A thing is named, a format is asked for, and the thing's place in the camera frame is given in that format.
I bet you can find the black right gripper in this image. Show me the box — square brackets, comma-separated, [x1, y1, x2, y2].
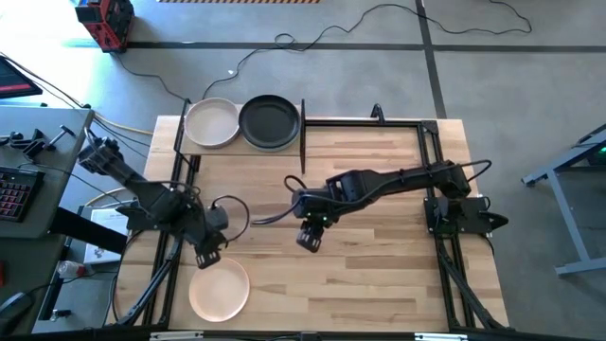
[291, 187, 342, 254]

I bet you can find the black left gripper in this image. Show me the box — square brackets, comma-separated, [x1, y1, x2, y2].
[187, 207, 231, 270]

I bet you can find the pale pink round plate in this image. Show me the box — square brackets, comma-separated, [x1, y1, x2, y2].
[187, 257, 251, 324]

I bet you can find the black round plate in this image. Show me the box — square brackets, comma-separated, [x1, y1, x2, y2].
[238, 94, 302, 151]

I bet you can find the beige grey round plate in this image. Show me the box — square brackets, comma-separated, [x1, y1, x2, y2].
[183, 97, 241, 150]

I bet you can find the white cardboard box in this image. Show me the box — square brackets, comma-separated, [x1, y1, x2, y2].
[82, 206, 138, 265]

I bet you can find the black desk support beam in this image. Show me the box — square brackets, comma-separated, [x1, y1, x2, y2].
[46, 206, 130, 256]

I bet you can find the clear plastic bottle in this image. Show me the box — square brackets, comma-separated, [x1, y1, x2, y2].
[56, 260, 89, 280]

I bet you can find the black computer mouse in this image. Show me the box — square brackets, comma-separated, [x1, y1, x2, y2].
[0, 291, 34, 332]

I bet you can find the black backlit keyboard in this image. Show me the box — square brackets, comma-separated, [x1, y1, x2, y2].
[0, 165, 46, 224]

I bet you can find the grey desk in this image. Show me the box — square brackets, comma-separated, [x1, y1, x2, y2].
[0, 106, 96, 332]

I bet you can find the black desk clamp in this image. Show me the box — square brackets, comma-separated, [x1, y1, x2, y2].
[0, 128, 48, 160]

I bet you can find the grey metal table stand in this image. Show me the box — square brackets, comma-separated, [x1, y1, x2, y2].
[520, 123, 606, 278]

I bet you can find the red and black power box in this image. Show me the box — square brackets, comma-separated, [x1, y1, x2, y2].
[74, 0, 135, 54]

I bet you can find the black monitor with red screen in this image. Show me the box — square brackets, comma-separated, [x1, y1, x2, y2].
[0, 55, 44, 100]

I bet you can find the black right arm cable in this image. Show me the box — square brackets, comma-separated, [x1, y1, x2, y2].
[249, 158, 493, 226]

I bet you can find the silver metal bracket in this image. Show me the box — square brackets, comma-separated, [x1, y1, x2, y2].
[414, 332, 469, 341]
[149, 330, 205, 341]

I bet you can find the black aluminium table frame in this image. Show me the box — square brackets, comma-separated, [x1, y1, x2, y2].
[106, 102, 510, 341]

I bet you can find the yellow floor cable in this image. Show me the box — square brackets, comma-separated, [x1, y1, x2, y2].
[92, 112, 152, 136]

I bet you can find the black clamp with handle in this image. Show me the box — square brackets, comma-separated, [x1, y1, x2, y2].
[46, 123, 77, 152]

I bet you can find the long black floor cable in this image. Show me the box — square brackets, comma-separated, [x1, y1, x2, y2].
[201, 0, 533, 103]

